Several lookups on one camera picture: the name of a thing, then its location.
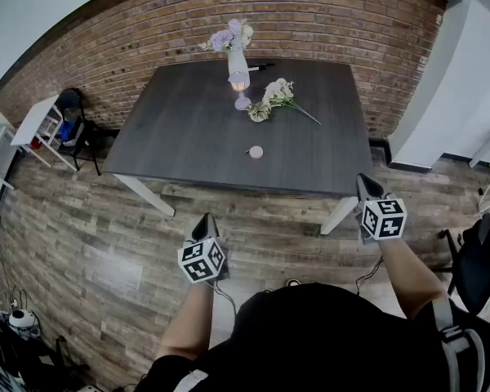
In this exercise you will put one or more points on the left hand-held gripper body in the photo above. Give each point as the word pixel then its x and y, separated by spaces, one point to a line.
pixel 200 261

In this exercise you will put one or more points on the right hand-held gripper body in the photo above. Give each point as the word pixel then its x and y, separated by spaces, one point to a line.
pixel 386 219

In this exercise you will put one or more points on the small pink round object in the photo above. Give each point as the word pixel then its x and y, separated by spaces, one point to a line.
pixel 256 151

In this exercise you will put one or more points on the person's left forearm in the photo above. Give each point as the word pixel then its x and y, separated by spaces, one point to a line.
pixel 188 321

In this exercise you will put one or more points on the person's right forearm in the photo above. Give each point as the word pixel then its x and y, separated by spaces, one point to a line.
pixel 412 280

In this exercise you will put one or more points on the white table leg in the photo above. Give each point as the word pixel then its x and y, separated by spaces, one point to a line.
pixel 147 194
pixel 338 216

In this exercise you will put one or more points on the black office chair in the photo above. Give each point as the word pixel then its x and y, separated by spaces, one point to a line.
pixel 479 259

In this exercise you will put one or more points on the loose pink flower bouquet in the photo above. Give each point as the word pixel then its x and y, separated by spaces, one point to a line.
pixel 275 92

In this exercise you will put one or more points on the person's black shirt torso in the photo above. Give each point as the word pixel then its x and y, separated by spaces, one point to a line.
pixel 310 341

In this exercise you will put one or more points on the purple lantern lamp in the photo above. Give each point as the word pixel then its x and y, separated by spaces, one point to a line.
pixel 240 86

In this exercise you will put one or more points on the black folding chair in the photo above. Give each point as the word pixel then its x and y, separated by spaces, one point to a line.
pixel 79 133

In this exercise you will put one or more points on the black marker pen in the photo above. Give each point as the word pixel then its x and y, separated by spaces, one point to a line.
pixel 263 66

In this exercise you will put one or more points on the blue cloth bundle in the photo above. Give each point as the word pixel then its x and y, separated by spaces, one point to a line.
pixel 66 131

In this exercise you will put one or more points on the white ceramic vase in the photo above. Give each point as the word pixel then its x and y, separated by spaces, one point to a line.
pixel 237 63

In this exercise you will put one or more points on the white round robot toy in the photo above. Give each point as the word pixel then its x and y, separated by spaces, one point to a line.
pixel 19 319

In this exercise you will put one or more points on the purple artificial flower bouquet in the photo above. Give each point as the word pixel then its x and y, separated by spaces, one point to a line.
pixel 224 37

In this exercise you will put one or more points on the white shelf rack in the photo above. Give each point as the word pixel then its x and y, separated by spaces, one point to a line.
pixel 32 121

